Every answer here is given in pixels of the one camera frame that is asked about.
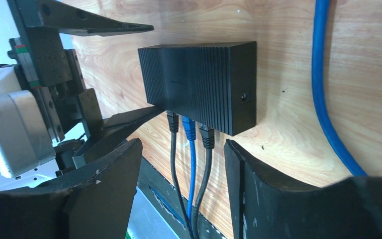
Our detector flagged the black network switch blue cables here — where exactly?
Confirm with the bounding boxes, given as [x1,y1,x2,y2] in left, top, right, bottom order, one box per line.
[137,41,258,136]

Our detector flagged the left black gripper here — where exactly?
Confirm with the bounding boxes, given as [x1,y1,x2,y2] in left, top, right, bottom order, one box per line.
[7,0,164,168]

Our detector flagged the black ethernet cable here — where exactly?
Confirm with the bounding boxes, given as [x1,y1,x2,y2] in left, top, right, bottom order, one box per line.
[166,111,195,239]
[191,122,216,239]

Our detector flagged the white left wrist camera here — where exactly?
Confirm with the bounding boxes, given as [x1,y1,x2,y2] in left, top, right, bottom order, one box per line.
[0,66,56,179]

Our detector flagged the blue ethernet cable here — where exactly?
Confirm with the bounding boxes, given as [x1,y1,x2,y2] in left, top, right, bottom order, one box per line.
[311,0,369,177]
[181,116,197,225]

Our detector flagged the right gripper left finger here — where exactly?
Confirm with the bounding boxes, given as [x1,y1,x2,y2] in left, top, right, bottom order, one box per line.
[0,138,143,239]

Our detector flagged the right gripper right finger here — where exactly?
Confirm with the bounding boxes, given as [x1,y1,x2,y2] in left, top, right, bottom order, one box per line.
[224,140,382,239]

